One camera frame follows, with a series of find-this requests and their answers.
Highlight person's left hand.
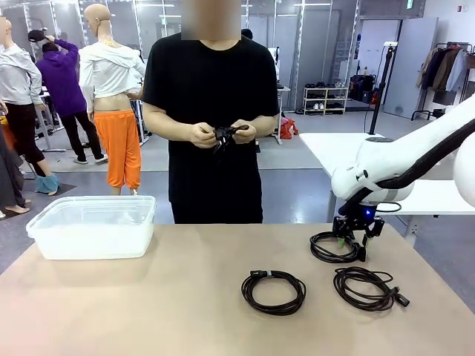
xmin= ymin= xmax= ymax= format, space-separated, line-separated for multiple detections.
xmin=229 ymin=118 xmax=258 ymax=146

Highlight loose dark brown cable coil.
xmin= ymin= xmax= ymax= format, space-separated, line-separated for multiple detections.
xmin=332 ymin=266 xmax=411 ymax=312

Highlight person's right forearm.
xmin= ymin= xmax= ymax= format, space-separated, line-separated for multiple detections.
xmin=142 ymin=102 xmax=196 ymax=144

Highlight person's left forearm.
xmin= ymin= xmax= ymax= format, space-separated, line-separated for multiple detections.
xmin=252 ymin=111 xmax=279 ymax=141

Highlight black floor mat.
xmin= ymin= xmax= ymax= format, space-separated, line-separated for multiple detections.
xmin=0 ymin=180 xmax=78 ymax=220

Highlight beige mannequin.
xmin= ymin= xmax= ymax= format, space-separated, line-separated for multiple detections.
xmin=79 ymin=3 xmax=148 ymax=197

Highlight wooden shoe rack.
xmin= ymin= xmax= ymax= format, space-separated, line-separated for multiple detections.
xmin=303 ymin=85 xmax=350 ymax=116

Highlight clear plastic storage container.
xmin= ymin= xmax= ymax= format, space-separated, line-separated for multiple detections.
xmin=25 ymin=195 xmax=156 ymax=260

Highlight thick black power cord coil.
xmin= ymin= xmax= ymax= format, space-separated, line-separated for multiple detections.
xmin=309 ymin=231 xmax=368 ymax=264

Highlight person's right hand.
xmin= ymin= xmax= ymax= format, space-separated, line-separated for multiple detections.
xmin=189 ymin=122 xmax=220 ymax=149

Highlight black camera pole stand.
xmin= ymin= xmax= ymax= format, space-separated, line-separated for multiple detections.
xmin=366 ymin=41 xmax=398 ymax=136

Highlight person in purple hoodie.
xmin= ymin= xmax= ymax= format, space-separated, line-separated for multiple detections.
xmin=27 ymin=29 xmax=109 ymax=165

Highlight white background desk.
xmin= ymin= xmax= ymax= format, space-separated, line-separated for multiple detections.
xmin=36 ymin=85 xmax=68 ymax=153

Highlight person in black t-shirt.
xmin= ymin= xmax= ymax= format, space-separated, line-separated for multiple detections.
xmin=142 ymin=0 xmax=280 ymax=225

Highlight black utility cart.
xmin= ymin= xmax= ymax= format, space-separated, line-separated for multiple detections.
xmin=430 ymin=108 xmax=458 ymax=121

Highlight thin black many-loop cable coil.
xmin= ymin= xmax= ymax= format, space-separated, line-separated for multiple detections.
xmin=240 ymin=269 xmax=307 ymax=316

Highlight grey partition panel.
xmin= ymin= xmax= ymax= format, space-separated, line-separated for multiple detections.
xmin=381 ymin=16 xmax=439 ymax=119

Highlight black sleeved right arm hose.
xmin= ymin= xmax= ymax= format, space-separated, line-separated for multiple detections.
xmin=338 ymin=128 xmax=475 ymax=217

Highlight red bag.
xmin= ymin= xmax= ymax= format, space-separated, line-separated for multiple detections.
xmin=280 ymin=117 xmax=299 ymax=140

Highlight black bags pile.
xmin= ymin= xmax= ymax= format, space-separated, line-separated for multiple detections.
xmin=348 ymin=73 xmax=380 ymax=105

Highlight white jacket on mannequin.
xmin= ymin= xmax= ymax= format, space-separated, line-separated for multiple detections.
xmin=79 ymin=41 xmax=147 ymax=115

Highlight orange pants on mannequin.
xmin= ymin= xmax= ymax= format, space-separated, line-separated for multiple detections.
xmin=94 ymin=109 xmax=143 ymax=188

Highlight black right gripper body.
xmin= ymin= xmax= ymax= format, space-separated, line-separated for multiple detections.
xmin=347 ymin=205 xmax=376 ymax=234

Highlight white side table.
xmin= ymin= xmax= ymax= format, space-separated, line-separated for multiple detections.
xmin=298 ymin=132 xmax=475 ymax=245

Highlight clothes rack with coats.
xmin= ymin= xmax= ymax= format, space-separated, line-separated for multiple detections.
xmin=410 ymin=42 xmax=475 ymax=122

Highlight black USB cable coil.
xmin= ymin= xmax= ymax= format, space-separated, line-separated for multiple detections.
xmin=211 ymin=124 xmax=250 ymax=164

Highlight mannequin in grey hoodie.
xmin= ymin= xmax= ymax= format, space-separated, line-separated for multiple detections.
xmin=0 ymin=16 xmax=60 ymax=196

